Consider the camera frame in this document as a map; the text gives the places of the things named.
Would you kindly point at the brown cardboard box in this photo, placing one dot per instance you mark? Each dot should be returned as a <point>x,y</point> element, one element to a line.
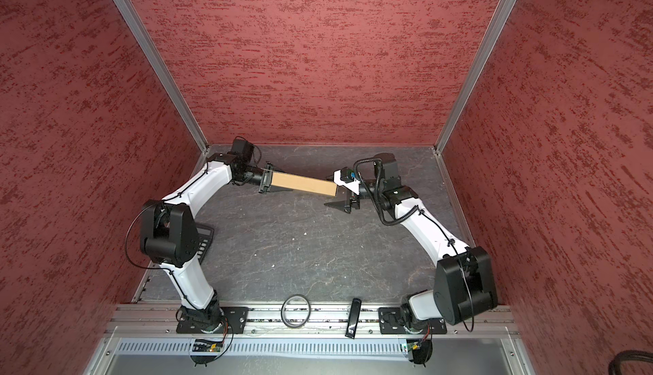
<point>306,184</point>

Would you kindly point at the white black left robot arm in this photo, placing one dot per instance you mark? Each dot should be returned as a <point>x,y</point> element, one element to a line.
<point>169,235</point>

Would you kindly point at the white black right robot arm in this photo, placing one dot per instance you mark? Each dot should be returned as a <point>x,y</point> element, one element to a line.
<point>464,285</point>

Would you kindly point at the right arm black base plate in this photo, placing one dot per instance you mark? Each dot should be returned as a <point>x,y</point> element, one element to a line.
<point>400,321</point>

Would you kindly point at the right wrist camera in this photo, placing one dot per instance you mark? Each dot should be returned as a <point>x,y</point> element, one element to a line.
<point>347,178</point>

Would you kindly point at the aluminium corner post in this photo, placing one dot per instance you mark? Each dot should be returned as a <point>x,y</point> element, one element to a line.
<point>148,47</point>
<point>493,31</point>

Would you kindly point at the black rectangular remote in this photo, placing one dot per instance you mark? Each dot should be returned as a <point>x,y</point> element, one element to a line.
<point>353,318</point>

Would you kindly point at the left rear aluminium corner post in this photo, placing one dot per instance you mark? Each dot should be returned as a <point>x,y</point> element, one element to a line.
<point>148,47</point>

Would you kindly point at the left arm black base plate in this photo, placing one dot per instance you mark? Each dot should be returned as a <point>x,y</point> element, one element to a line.
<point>212,322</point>

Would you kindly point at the right rear aluminium corner post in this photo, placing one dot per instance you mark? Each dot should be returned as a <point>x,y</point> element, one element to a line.
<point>493,31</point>

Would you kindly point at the black desk calculator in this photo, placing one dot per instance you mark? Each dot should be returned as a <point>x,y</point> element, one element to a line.
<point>206,237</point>

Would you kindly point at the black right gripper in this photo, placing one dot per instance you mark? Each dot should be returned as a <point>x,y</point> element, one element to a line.
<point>343,206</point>

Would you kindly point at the aluminium front frame rail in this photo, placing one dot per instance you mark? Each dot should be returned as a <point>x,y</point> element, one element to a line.
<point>297,319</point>

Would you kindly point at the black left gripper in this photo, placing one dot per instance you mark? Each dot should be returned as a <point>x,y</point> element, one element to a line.
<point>266,178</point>

